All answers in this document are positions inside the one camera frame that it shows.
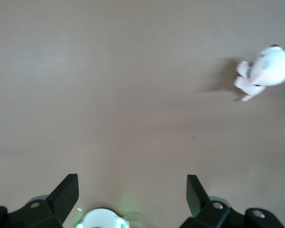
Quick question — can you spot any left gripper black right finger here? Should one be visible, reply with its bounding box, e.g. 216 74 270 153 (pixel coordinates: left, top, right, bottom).
180 174 285 228

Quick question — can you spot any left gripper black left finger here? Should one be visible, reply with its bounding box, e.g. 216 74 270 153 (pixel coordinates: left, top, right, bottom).
0 174 79 228

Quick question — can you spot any pale pink dog plush toy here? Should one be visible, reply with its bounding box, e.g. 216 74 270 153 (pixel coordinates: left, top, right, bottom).
234 44 285 102

